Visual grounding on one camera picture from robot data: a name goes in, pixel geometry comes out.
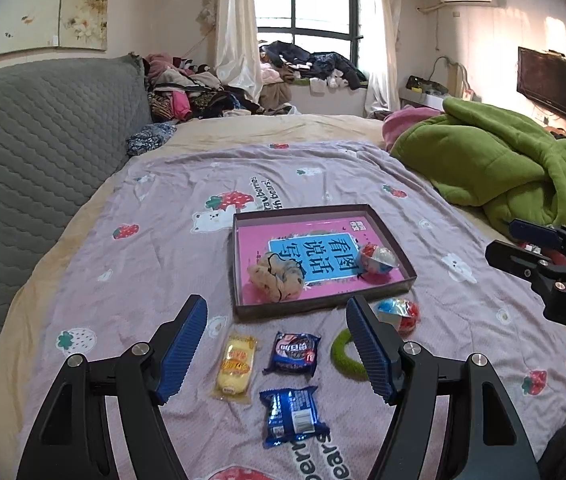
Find wall-mounted television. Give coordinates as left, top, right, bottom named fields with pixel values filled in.
left=517, top=46, right=566, bottom=123

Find cream curtain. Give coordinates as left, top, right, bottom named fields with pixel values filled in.
left=363, top=0, right=404, bottom=116
left=214, top=0, right=264, bottom=103

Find green fleece blanket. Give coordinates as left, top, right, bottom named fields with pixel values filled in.
left=390, top=97, right=566, bottom=237

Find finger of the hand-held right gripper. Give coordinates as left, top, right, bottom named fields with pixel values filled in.
left=509, top=218, right=566, bottom=267
left=485, top=240, right=564, bottom=291

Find beige plush scrunchie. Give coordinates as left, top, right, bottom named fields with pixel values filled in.
left=247, top=254, right=306, bottom=303

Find pink blanket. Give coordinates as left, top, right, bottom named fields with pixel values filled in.
left=382, top=105, right=446, bottom=152

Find toy egg capsule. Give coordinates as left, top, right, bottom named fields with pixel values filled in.
left=377, top=297, right=422, bottom=336
left=355, top=242, right=400, bottom=276

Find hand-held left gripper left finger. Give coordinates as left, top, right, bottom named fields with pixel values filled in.
left=17, top=294, right=208, bottom=480

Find pile of mixed clothes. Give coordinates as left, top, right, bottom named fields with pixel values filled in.
left=143, top=51, right=264, bottom=124

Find dark floral cloth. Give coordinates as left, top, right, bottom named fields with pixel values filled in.
left=127, top=122, right=178, bottom=157

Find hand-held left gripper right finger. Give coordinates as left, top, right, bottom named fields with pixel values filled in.
left=345, top=295, right=538, bottom=480

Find dark-framed window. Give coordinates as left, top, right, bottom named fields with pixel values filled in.
left=253, top=0, right=364, bottom=47

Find green plush hair ring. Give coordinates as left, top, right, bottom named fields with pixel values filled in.
left=330, top=329, right=371, bottom=377

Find dark bag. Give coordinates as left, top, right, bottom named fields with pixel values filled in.
left=405, top=75, right=451, bottom=97

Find brown cloth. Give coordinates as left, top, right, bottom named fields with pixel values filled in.
left=261, top=82, right=294, bottom=112

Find dark clothes on windowsill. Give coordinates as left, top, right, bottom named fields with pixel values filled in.
left=259, top=40, right=368, bottom=93

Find dark blue cookie packet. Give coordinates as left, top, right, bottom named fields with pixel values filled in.
left=263, top=331, right=322, bottom=377

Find purple strawberry printed blanket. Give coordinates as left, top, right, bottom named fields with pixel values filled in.
left=0, top=142, right=566, bottom=480

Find grey quilted headboard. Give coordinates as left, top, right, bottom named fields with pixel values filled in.
left=0, top=55, right=154, bottom=441

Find shallow brown cardboard box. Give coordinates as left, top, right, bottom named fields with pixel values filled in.
left=233, top=204, right=418, bottom=322

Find yellow cake snack packet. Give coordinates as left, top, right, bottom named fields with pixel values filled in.
left=211, top=332, right=258, bottom=402

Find shiny blue cookie packet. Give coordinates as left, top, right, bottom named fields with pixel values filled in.
left=259, top=386, right=331, bottom=450

